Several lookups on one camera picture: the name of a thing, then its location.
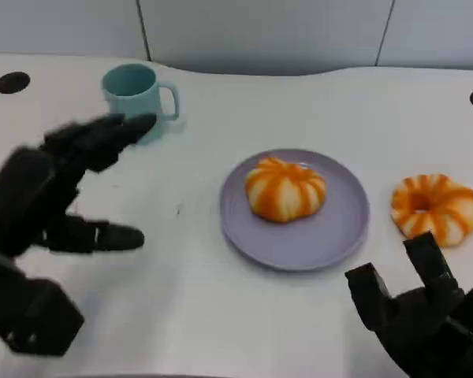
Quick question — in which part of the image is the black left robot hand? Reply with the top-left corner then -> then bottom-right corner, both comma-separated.
0,113 -> 158,257

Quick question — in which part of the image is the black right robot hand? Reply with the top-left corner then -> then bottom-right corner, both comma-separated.
345,231 -> 473,378

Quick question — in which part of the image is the orange white pumpkin bread roll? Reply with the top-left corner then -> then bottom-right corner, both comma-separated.
244,157 -> 327,225

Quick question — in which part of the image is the pale green mug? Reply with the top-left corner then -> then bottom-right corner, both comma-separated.
101,64 -> 181,146

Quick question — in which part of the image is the lilac plate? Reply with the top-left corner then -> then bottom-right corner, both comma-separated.
219,148 -> 371,272

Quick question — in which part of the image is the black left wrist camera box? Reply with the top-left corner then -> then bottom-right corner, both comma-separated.
0,251 -> 85,358

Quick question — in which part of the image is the orange white ring bread roll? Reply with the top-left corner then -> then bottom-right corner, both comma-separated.
390,173 -> 473,248

